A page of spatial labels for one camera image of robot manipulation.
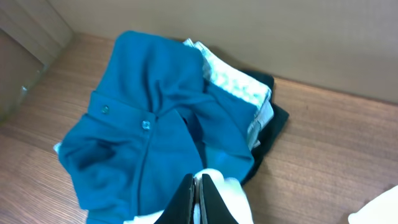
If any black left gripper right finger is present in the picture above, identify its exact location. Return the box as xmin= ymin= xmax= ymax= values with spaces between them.
xmin=198 ymin=174 xmax=238 ymax=224

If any light grey folded garment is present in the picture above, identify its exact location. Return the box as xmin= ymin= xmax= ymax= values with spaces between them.
xmin=52 ymin=37 xmax=275 ymax=155

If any blue button shirt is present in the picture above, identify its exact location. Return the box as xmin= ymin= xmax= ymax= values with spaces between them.
xmin=58 ymin=31 xmax=257 ymax=223

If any black folded garment left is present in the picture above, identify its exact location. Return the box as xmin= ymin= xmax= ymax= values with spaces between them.
xmin=241 ymin=69 xmax=289 ymax=185

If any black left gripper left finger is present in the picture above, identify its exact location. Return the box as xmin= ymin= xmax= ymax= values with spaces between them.
xmin=154 ymin=174 xmax=195 ymax=224

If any white t-shirt black print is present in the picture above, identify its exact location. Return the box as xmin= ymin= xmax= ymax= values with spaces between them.
xmin=124 ymin=169 xmax=397 ymax=224

